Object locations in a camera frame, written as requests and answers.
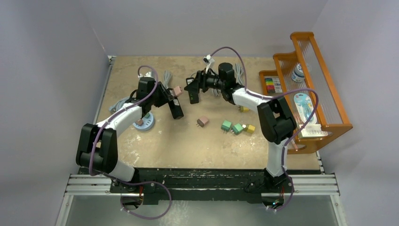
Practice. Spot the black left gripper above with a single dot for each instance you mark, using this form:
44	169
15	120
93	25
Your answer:
165	97

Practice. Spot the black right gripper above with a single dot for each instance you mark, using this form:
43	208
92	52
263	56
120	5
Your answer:
202	78

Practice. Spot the pink plug adapter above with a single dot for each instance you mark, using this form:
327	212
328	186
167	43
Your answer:
202	121
177	91

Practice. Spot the black strip with green USB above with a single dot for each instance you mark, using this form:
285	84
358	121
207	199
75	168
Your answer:
193	97

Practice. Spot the black strip with pink plugs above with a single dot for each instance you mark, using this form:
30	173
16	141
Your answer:
175	108

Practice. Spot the light blue round socket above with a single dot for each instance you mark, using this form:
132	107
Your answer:
149	122

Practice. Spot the yellow plug adapter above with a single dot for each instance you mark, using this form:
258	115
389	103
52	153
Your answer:
243	109

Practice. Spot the green plug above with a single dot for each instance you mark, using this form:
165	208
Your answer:
226	126

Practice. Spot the green plug adapter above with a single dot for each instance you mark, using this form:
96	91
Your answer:
237	129

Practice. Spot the yellow plug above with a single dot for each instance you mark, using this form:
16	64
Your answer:
249	128

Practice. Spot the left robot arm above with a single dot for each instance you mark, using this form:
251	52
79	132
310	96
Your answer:
98	149

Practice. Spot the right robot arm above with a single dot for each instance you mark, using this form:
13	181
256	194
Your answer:
276	119

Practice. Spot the colourful box on rack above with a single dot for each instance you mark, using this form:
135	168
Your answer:
273	85

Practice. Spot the orange wooden rack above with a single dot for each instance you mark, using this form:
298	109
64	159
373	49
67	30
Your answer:
330	113

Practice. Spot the blue packaged item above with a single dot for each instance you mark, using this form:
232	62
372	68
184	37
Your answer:
303	107

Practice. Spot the white box on rack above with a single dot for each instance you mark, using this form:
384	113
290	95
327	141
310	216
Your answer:
312	131

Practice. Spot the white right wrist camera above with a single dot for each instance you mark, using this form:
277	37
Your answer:
209	61

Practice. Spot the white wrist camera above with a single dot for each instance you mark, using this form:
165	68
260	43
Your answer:
148	74
209	61

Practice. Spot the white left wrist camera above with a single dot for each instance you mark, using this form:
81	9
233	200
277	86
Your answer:
148	74

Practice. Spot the aluminium table edge rail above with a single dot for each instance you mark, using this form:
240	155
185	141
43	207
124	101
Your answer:
92	75

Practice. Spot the black aluminium robot base frame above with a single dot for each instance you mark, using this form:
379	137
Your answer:
162	184

